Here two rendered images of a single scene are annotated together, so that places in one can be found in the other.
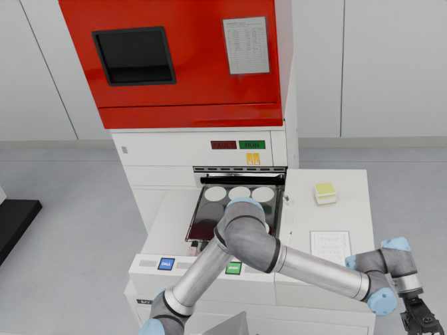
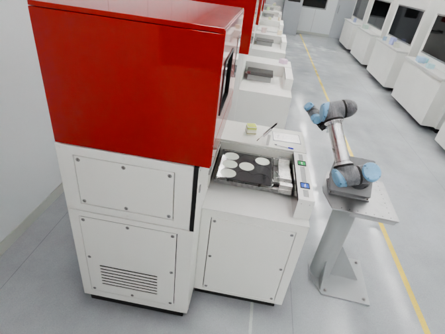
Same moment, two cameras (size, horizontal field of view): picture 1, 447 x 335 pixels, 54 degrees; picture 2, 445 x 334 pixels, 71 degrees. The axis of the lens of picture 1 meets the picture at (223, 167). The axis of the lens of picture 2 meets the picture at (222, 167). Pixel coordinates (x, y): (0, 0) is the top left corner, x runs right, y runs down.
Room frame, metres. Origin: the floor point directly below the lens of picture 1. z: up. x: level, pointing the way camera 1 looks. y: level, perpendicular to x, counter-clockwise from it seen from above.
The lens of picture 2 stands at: (1.94, 1.67, 1.99)
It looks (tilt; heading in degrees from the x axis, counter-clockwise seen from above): 32 degrees down; 257
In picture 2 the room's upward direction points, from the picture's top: 8 degrees clockwise
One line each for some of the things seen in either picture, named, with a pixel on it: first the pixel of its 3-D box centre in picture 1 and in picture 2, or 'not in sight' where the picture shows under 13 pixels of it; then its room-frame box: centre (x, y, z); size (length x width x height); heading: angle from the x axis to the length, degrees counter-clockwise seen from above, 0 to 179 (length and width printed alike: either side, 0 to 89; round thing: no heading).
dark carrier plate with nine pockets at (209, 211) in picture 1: (235, 211); (246, 167); (1.40, -0.02, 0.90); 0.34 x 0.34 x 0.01; 73
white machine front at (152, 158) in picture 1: (199, 157); (209, 160); (1.67, 0.10, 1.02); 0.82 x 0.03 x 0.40; 73
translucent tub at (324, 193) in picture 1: (324, 194); (251, 129); (1.29, -0.39, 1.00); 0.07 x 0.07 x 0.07; 88
